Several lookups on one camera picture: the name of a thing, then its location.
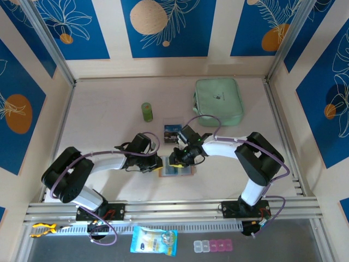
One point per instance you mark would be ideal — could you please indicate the dark credit card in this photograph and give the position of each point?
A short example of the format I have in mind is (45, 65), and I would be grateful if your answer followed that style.
(169, 138)

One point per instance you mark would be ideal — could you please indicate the blue credit card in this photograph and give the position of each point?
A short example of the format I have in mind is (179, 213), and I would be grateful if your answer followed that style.
(171, 128)

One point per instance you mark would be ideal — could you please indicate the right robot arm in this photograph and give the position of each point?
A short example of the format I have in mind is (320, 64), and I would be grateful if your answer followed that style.
(221, 147)

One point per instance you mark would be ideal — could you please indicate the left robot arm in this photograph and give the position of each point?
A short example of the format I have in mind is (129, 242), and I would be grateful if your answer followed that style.
(109, 163)

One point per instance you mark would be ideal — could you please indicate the small green bottle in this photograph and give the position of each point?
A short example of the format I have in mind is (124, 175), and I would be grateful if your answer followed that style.
(146, 112)

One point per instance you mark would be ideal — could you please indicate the mint green zip pouch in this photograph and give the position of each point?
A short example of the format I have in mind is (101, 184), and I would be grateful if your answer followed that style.
(219, 101)

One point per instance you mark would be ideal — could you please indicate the blue snack bag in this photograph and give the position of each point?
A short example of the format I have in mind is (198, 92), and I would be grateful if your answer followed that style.
(154, 240)

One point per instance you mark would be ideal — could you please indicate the white and pink pill organiser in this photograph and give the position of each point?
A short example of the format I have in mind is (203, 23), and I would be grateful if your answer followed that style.
(212, 245)

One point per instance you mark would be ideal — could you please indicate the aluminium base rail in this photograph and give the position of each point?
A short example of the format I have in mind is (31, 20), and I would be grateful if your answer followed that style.
(177, 210)

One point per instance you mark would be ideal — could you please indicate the aluminium table side rail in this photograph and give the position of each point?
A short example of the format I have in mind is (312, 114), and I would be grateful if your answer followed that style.
(61, 128)
(283, 131)

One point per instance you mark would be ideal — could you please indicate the aluminium frame post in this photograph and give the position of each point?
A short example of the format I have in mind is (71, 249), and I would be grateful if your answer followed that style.
(46, 35)
(289, 38)

